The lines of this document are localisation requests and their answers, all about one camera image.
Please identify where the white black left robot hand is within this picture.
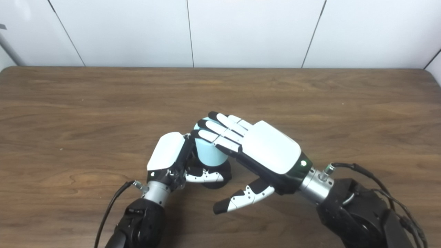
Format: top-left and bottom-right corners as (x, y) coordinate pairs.
(146, 132), (225, 192)

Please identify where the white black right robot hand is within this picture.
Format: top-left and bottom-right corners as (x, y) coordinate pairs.
(190, 111), (313, 215)

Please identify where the light blue cylinder cup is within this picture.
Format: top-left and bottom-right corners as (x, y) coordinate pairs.
(193, 117), (229, 167)

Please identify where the black flared nozzle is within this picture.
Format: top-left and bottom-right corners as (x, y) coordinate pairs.
(188, 157), (232, 189)

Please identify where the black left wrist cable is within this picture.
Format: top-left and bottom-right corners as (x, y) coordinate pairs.
(94, 180), (149, 248)

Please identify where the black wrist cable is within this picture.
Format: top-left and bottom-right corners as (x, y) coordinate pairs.
(94, 180), (149, 248)
(322, 163), (429, 248)

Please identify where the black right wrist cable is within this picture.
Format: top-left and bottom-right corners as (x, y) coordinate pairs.
(322, 163), (429, 248)

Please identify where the grey wall corner strip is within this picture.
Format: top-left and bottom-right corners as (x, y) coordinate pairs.
(0, 33), (27, 66)

